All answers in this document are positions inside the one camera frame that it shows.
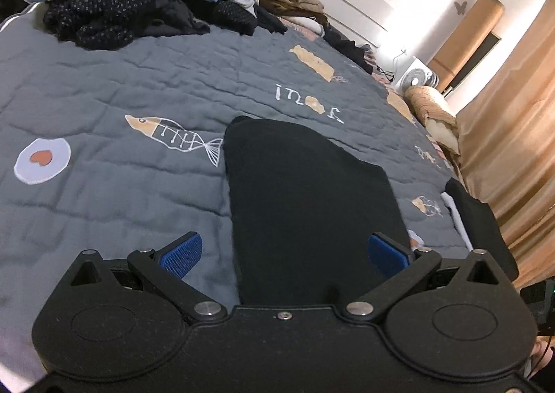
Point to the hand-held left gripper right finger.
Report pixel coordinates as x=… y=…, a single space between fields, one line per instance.
x=386 y=254

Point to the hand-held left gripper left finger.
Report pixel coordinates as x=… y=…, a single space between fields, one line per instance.
x=182 y=254

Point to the black ribbed-cuff garment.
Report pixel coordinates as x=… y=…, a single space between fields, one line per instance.
x=303 y=202

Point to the black crew-neck sweater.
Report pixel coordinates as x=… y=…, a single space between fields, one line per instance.
x=481 y=223

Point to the tan rolled pillow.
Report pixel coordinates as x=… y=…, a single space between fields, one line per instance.
x=433 y=111

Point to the tan curtain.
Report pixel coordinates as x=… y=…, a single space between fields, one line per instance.
x=511 y=137

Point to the white fan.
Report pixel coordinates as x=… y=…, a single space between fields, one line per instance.
x=416 y=78

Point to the grey printed quilt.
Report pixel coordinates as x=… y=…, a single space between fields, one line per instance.
x=130 y=80

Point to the crumpled black garment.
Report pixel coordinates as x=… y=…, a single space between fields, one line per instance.
x=347 y=46

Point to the cardboard tube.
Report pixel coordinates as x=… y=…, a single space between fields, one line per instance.
x=468 y=37

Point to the thin black garment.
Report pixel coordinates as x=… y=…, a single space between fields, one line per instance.
x=173 y=17

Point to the white pillow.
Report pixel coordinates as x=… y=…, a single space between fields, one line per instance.
x=310 y=26

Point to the small dark dotted garment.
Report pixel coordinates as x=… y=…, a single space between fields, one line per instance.
x=236 y=15

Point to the butterfly wall decoration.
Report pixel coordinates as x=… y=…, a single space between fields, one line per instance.
x=459 y=6

